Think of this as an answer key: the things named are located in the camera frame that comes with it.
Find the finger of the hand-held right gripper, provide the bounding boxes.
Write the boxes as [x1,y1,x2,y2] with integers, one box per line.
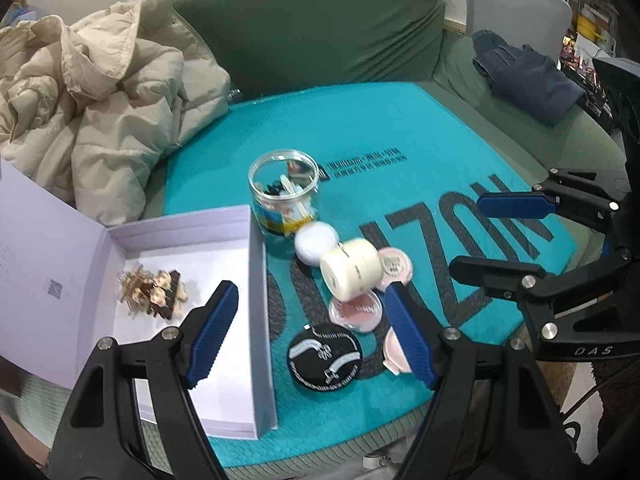
[449,246,640,307]
[476,169,634,217]

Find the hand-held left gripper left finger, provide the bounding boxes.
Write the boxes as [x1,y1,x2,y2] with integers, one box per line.
[47,280,240,480]

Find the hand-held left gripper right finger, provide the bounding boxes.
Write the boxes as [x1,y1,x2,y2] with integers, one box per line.
[382,282,593,480]

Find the pale pink compact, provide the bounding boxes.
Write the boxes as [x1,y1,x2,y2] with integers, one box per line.
[382,326,416,376]

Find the clear blush compact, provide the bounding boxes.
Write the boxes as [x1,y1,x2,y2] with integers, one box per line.
[329,292,385,332]

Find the pink labelled compact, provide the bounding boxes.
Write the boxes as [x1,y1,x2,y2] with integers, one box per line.
[372,247,413,293]

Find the black round cushion compact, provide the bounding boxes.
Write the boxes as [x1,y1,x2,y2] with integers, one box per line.
[287,327,363,392]

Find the cream cap cosmetic jar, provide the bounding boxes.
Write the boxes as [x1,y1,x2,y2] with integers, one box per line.
[320,237,383,303]

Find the lavender gift box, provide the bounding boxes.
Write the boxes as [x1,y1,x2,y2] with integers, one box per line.
[0,157,279,441]

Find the brown bear hair clip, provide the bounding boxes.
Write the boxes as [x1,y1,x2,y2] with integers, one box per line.
[117,267,191,321]

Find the dark blue folded clothes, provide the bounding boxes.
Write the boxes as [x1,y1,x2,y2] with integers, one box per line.
[472,30,586,127]

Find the white round compact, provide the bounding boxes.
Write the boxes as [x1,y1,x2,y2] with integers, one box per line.
[294,221,341,267]

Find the teal printed mat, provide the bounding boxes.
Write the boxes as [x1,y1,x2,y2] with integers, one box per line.
[162,82,576,468]

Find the clear glass jar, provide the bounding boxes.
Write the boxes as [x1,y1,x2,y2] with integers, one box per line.
[248,149,320,246]

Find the yellow container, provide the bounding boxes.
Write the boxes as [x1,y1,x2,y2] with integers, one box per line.
[577,12,613,43]

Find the light grey pillow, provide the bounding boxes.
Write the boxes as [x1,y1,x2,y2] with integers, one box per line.
[461,0,572,61]

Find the beige down jacket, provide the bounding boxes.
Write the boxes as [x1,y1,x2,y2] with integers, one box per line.
[0,0,233,226]

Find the green sofa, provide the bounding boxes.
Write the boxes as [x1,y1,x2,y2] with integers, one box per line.
[0,0,632,480]

